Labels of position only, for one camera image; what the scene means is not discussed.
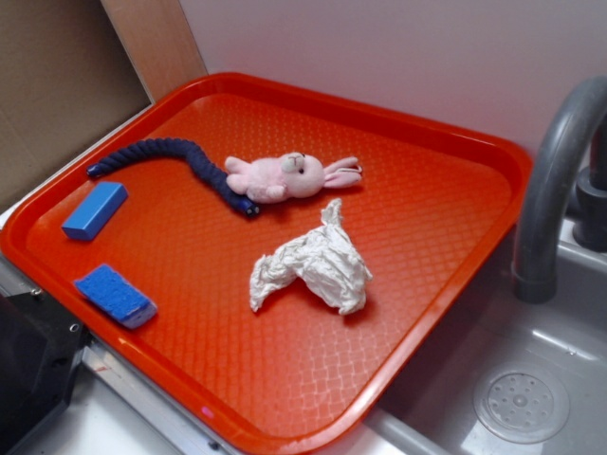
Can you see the red plastic tray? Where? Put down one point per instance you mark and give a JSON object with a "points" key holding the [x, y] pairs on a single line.
{"points": [[433, 202]]}

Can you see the grey toy sink basin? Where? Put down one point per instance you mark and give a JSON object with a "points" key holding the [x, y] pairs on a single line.
{"points": [[428, 409]]}

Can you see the brown cardboard panel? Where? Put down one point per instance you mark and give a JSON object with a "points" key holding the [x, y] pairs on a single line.
{"points": [[73, 71]]}

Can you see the pink plush bunny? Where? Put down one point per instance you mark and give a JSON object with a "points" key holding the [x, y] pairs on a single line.
{"points": [[273, 180]]}

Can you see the blue rectangular block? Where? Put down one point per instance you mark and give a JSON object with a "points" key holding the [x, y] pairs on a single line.
{"points": [[95, 211]]}

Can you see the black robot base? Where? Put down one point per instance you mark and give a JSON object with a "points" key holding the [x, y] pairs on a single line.
{"points": [[41, 351]]}

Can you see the crumpled white cloth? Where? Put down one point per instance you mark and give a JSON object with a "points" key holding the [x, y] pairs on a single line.
{"points": [[324, 258]]}

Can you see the grey toy faucet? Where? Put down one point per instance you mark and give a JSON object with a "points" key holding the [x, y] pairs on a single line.
{"points": [[551, 190]]}

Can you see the dark grey faucet handle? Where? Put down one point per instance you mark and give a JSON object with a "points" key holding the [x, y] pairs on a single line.
{"points": [[590, 230]]}

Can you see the blue sponge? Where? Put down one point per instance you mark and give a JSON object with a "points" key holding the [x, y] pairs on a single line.
{"points": [[116, 297]]}

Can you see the sink drain strainer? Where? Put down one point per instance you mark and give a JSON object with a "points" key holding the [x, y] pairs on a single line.
{"points": [[521, 403]]}

